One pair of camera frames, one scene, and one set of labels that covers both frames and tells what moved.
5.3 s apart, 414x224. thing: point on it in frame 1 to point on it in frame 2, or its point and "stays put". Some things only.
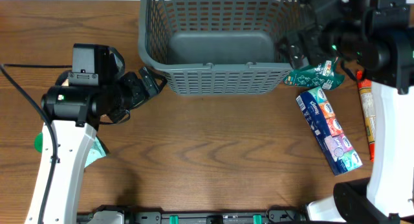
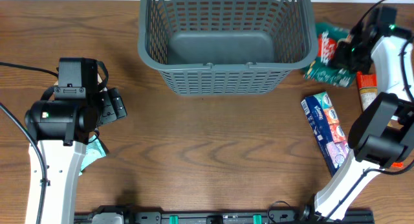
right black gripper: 302,45 to 343,56
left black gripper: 136,90 to 113,104
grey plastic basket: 217,43 stays put
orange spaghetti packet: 366,90 stays put
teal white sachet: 98,151 stays put
